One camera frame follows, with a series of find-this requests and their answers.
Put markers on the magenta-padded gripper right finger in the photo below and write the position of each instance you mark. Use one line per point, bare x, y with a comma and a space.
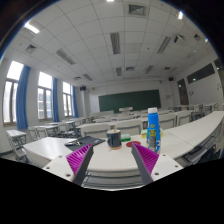
148, 160

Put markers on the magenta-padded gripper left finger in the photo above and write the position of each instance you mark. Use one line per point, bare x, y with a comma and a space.
78, 160

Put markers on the blue drink bottle white cap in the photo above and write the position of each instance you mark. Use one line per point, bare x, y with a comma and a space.
153, 128

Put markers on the bunch of keys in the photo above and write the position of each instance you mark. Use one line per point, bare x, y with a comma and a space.
73, 143

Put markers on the flat round red coaster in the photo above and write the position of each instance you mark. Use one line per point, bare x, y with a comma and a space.
131, 144

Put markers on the black flat sleeve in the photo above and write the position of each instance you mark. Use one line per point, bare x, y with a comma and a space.
90, 140

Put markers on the pale green sponge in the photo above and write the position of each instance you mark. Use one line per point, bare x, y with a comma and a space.
125, 137

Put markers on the round cork coaster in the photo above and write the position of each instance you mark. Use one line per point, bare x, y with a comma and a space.
116, 148

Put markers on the white classroom chairs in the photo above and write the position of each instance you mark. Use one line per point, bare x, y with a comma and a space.
130, 127

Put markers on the dark blue mug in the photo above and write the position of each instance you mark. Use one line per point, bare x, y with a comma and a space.
114, 138

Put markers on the wooden stir stick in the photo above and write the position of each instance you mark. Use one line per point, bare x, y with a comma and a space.
114, 128

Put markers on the blue curtain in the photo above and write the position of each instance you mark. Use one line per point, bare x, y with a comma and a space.
55, 100
75, 103
22, 96

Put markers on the tall bright window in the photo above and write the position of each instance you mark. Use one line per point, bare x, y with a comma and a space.
11, 90
67, 100
44, 96

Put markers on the green chalkboard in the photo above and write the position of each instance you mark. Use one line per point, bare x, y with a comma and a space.
130, 100

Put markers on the white classroom desks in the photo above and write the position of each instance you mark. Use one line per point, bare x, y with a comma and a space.
203, 125

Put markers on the dark door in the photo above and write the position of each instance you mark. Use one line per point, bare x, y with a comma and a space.
182, 91

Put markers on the ceiling lights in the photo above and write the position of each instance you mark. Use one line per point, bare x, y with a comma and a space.
115, 42

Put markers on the ceiling projector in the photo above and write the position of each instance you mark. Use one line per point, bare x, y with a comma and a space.
179, 39

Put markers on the black wall speaker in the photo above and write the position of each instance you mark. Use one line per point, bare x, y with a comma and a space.
170, 79
83, 88

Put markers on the dark high wall window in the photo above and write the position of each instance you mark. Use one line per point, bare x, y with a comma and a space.
200, 73

